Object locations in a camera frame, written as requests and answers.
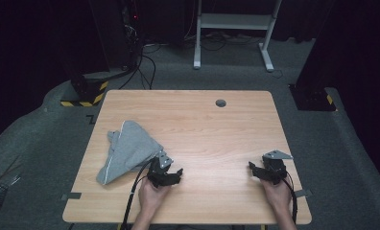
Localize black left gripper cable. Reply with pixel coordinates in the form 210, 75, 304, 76
120, 158, 154, 230

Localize black equipment tower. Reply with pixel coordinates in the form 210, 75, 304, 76
88, 0, 144, 71

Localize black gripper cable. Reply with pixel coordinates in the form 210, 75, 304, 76
282, 176, 299, 224
120, 158, 154, 230

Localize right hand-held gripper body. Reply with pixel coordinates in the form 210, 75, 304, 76
262, 149, 294, 186

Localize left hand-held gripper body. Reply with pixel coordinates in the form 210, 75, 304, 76
147, 150, 177, 189

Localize black floor cables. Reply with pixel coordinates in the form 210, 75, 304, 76
118, 44, 162, 91

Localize grey shorts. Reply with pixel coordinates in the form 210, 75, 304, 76
96, 120, 164, 186

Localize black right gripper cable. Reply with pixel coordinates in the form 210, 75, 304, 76
282, 176, 299, 224

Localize white metal stand frame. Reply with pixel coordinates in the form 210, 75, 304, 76
193, 0, 283, 73

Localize black yellow striped pillar base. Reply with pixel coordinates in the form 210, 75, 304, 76
60, 79, 109, 108

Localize person's left hand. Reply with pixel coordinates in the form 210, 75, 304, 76
138, 183, 172, 215

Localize person's right hand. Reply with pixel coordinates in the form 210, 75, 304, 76
260, 179, 293, 212

